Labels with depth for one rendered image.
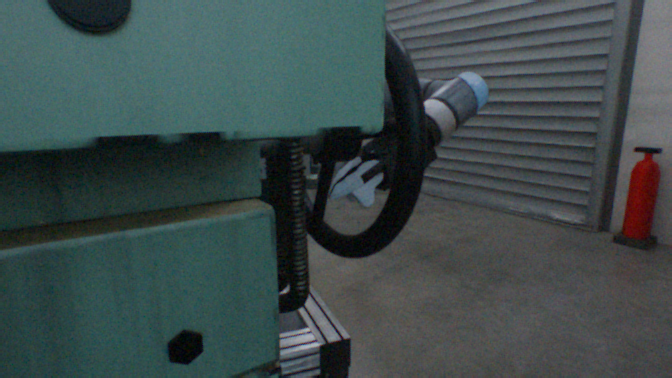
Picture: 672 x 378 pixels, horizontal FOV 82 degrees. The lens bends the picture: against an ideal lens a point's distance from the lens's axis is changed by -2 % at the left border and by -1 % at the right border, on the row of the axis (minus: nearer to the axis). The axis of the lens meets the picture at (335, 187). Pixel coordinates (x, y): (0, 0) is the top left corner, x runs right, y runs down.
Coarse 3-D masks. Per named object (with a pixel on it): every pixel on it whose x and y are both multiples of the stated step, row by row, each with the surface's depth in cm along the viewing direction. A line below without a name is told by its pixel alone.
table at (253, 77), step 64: (0, 0) 7; (64, 0) 7; (128, 0) 8; (192, 0) 8; (256, 0) 9; (320, 0) 10; (384, 0) 11; (0, 64) 7; (64, 64) 7; (128, 64) 8; (192, 64) 9; (256, 64) 9; (320, 64) 10; (384, 64) 12; (0, 128) 7; (64, 128) 7; (128, 128) 8; (192, 128) 9; (256, 128) 10; (320, 128) 11
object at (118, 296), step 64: (0, 256) 14; (64, 256) 15; (128, 256) 16; (192, 256) 17; (256, 256) 19; (0, 320) 14; (64, 320) 15; (128, 320) 16; (192, 320) 18; (256, 320) 20
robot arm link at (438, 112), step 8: (432, 104) 66; (440, 104) 66; (432, 112) 65; (440, 112) 65; (448, 112) 65; (432, 120) 65; (440, 120) 65; (448, 120) 65; (440, 128) 65; (448, 128) 66; (440, 136) 66; (448, 136) 68
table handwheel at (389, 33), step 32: (416, 96) 34; (384, 128) 37; (416, 128) 34; (320, 160) 45; (352, 160) 47; (416, 160) 35; (320, 192) 49; (416, 192) 36; (320, 224) 51; (384, 224) 38; (352, 256) 44
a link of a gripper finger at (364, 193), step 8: (376, 160) 60; (360, 168) 60; (368, 168) 59; (352, 176) 59; (360, 176) 58; (376, 176) 61; (336, 184) 59; (344, 184) 59; (352, 184) 58; (360, 184) 59; (368, 184) 60; (376, 184) 61; (336, 192) 59; (344, 192) 59; (352, 192) 59; (360, 192) 60; (368, 192) 61; (360, 200) 60; (368, 200) 61
